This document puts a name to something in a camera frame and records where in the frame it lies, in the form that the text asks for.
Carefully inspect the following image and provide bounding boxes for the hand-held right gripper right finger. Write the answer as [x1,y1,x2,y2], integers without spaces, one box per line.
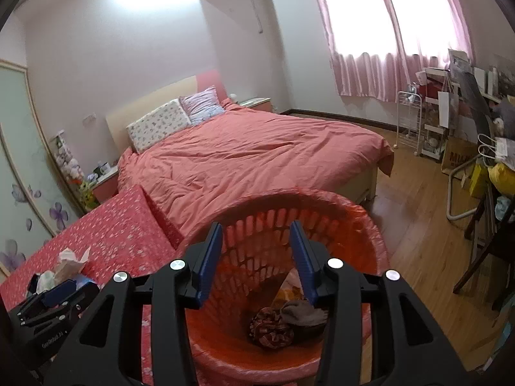
[290,220,471,386]

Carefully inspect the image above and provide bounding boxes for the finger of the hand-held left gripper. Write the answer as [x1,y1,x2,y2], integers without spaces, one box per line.
[41,279,80,308]

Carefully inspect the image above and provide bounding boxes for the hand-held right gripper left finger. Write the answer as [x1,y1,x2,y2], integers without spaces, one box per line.
[42,221,224,386]

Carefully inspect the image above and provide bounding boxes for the white tissue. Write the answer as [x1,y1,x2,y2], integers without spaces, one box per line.
[29,271,56,295]

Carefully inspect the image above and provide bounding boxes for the cream tissue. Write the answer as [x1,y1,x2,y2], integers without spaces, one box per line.
[54,247,92,283]

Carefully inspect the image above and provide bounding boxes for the grey sock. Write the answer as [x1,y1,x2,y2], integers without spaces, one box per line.
[279,299,327,326]

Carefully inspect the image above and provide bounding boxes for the brown striped scrunchie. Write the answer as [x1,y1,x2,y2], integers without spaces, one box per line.
[247,307,296,348]

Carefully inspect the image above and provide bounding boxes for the orange plastic waste basket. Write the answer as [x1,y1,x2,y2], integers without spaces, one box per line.
[179,187,393,381]

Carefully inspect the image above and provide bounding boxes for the red floral tablecloth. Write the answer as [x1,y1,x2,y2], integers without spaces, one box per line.
[0,185,194,386]

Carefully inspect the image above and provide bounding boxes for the green yellow plush toy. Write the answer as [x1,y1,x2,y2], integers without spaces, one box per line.
[78,179,99,212]

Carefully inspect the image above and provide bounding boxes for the bed with pink duvet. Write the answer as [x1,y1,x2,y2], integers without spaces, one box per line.
[117,102,395,242]

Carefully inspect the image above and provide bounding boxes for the pink white nightstand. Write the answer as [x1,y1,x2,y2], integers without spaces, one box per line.
[92,167,121,204]
[239,97,278,114]

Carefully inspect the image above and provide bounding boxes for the white floral pillow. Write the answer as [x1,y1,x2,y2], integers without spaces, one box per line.
[126,100,193,154]

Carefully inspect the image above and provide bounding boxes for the wardrobe with purple flower doors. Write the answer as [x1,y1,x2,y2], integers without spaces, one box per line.
[0,60,87,278]

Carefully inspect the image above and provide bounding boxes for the pink striped pillow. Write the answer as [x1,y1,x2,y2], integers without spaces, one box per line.
[179,85,225,125]

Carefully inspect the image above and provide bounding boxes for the beige pink headboard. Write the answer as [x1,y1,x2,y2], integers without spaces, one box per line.
[105,69,221,157]

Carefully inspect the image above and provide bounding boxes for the dark wooden chair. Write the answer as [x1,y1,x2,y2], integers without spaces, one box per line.
[453,187,515,314]

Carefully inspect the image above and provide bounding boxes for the white trolley shelf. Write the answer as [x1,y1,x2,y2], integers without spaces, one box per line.
[416,68,459,163]

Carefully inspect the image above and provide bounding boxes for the cardboard box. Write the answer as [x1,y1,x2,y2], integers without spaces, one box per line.
[440,136,479,175]

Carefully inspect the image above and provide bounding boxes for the yellow box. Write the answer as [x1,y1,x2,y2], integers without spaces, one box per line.
[469,164,489,198]

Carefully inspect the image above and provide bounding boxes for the pink curtain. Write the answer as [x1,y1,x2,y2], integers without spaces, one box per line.
[304,0,475,103]

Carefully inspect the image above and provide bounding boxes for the yellow bag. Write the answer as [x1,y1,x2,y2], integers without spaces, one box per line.
[488,160,515,198]

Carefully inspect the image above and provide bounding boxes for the white paper bag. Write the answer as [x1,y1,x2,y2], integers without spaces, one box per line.
[478,133,515,166]

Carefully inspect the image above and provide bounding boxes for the black white poster board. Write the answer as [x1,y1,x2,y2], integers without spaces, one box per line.
[448,48,497,127]

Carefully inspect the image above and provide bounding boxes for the cream bed frame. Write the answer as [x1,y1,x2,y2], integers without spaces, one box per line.
[340,157,381,210]

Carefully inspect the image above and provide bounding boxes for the white metal tube frame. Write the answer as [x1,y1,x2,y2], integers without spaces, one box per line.
[446,160,485,222]

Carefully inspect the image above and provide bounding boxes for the white wire rack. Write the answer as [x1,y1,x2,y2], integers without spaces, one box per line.
[396,90,423,155]

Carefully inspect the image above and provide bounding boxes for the air conditioner cord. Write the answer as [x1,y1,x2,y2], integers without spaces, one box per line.
[255,0,267,35]

